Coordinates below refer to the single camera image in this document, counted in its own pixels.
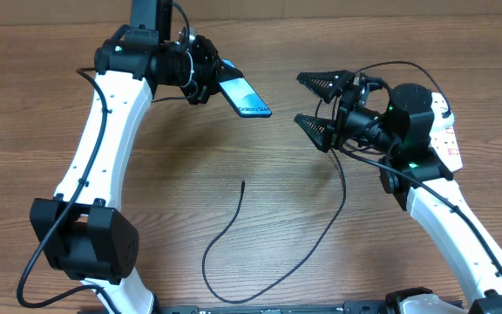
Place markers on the smartphone with blue screen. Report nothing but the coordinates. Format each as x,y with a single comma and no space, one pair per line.
244,99

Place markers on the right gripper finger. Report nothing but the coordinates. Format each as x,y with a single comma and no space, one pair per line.
329,85
321,131

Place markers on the white charger plug adapter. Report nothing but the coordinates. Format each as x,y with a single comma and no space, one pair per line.
442,119

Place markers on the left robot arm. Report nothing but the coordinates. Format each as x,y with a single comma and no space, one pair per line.
80,229

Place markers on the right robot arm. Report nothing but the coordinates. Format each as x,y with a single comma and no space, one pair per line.
412,127

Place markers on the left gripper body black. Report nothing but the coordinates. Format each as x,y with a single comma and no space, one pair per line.
205,71

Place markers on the white power strip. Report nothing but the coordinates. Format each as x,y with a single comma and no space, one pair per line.
444,141

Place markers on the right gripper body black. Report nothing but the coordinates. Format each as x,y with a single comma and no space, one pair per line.
349,99

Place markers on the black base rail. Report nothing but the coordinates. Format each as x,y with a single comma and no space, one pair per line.
348,307

